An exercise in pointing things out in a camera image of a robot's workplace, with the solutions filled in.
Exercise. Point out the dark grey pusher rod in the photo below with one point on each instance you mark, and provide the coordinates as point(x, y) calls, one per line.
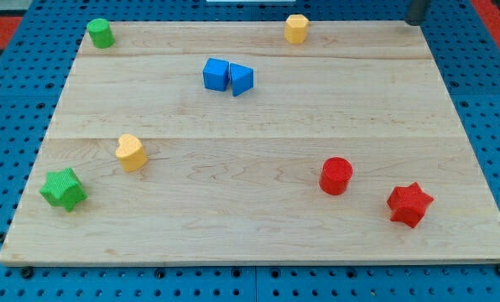
point(416, 11)

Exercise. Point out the yellow hexagon block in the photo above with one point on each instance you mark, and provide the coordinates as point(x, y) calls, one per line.
point(296, 28)

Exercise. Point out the yellow heart block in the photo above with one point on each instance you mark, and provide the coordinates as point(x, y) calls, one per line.
point(130, 153)

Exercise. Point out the red cylinder block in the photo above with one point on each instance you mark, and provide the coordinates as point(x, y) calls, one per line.
point(335, 175)

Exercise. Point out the blue triangle block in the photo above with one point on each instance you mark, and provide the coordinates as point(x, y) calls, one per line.
point(241, 78)

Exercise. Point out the red star block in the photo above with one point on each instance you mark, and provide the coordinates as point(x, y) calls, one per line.
point(408, 204)

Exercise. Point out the blue cube block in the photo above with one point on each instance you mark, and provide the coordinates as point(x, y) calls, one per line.
point(216, 74)

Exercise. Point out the wooden board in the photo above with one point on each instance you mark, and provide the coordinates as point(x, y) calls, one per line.
point(234, 180)

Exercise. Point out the green cylinder block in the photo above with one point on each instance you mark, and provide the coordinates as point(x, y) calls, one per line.
point(100, 33)

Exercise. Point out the green star block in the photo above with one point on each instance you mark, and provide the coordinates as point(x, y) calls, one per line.
point(63, 189)

